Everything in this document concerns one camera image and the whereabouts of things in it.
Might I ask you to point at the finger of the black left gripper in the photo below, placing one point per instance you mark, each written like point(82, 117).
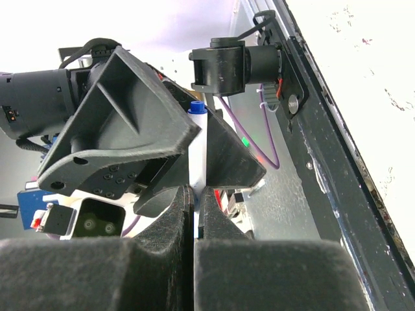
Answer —
point(127, 118)
point(227, 152)

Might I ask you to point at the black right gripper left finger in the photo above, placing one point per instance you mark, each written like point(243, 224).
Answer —
point(151, 271)

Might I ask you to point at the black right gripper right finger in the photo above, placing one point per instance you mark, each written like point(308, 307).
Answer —
point(232, 272)

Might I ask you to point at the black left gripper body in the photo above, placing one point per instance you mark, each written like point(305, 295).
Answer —
point(39, 103)

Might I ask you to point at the white pen blue end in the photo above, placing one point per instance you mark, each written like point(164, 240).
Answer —
point(197, 151)

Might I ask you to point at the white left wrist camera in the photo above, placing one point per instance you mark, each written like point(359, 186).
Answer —
point(85, 215)

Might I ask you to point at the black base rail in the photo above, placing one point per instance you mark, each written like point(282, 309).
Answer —
point(344, 202)

